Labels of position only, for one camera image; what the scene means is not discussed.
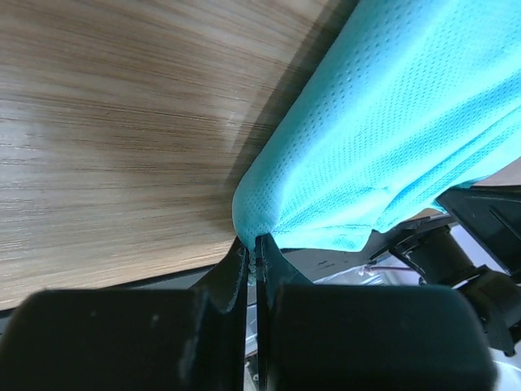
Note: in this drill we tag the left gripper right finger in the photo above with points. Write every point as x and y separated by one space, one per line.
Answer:
363 337

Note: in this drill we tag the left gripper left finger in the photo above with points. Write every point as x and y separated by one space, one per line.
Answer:
132 339

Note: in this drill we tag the teal t shirt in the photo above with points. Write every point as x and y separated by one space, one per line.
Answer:
412 98

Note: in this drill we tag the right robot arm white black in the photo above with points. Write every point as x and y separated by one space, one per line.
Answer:
491 216

